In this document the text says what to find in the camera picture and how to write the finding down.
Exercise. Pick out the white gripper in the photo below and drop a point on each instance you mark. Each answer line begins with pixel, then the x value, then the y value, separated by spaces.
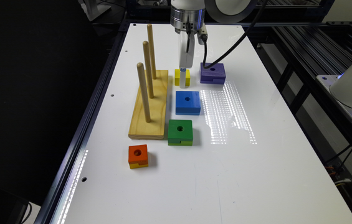
pixel 186 51

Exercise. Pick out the small yellow wooden block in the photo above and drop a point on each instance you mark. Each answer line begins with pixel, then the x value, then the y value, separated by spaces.
pixel 177 77

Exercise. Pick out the blue wooden block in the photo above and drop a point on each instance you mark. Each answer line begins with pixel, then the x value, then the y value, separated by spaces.
pixel 188 103

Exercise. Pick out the purple wooden block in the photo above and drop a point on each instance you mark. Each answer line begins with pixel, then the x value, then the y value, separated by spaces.
pixel 214 75

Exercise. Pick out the green wooden block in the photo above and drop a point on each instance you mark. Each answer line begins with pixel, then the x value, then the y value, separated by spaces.
pixel 180 132

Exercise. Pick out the orange and yellow block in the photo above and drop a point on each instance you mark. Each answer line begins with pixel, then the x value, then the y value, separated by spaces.
pixel 138 156

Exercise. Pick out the front wooden peg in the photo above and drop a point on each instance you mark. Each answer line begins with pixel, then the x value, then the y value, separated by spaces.
pixel 143 90

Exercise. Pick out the wooden peg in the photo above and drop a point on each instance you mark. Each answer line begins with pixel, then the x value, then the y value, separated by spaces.
pixel 151 49
pixel 149 80
pixel 143 90

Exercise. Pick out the middle wooden peg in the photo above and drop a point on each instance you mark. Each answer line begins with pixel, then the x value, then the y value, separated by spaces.
pixel 149 80

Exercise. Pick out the rear wooden peg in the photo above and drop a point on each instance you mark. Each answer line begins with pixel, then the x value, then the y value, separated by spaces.
pixel 151 49

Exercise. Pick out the wooden peg base board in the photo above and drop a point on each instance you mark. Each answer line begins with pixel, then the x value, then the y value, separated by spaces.
pixel 154 130

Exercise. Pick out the black aluminium frame rack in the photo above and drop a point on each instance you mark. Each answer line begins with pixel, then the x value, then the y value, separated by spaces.
pixel 296 47

